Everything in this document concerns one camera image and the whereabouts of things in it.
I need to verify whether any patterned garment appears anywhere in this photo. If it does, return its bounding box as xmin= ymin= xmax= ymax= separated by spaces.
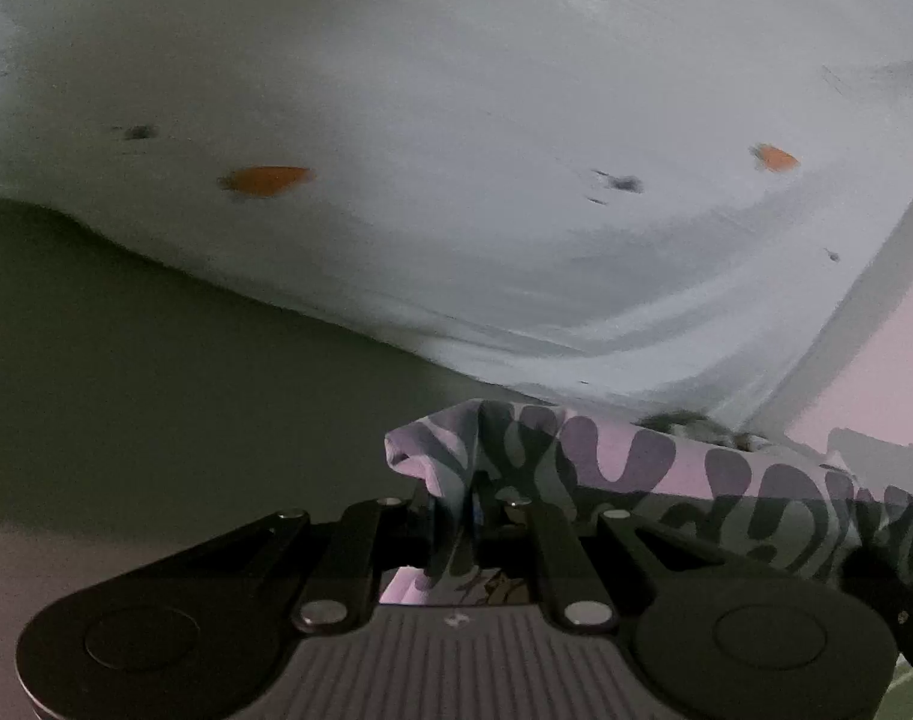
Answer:
xmin=385 ymin=400 xmax=913 ymax=589

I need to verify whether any grey folded garment on pile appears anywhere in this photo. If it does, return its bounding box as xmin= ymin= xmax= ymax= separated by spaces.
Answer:
xmin=637 ymin=410 xmax=772 ymax=452

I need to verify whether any green cloth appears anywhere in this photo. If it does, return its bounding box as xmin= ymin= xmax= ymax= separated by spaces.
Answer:
xmin=875 ymin=655 xmax=913 ymax=720

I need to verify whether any carrot print backdrop sheet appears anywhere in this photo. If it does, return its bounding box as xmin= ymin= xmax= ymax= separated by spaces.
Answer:
xmin=0 ymin=0 xmax=913 ymax=424

